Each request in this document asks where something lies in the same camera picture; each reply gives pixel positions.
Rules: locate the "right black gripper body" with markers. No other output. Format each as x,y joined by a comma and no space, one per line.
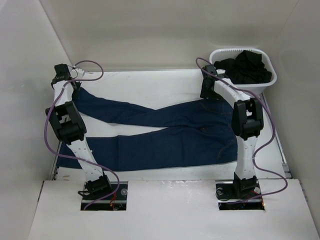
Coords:
209,93

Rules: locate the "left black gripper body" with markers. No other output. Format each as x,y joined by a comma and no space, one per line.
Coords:
75,94

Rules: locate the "dark blue denim trousers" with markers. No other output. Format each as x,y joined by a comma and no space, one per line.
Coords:
189,134

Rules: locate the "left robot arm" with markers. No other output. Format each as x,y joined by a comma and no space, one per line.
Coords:
70,129

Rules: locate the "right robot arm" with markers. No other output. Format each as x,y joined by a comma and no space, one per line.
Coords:
246,123

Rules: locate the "black trousers in basket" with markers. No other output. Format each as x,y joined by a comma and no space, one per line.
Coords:
246,69

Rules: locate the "white plastic laundry basket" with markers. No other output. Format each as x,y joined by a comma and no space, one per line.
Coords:
226,53

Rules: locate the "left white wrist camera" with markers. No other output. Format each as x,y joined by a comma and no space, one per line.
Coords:
77,73

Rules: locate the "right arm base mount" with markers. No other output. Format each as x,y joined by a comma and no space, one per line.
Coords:
231,200

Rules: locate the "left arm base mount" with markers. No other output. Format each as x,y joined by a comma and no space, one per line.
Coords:
115,202

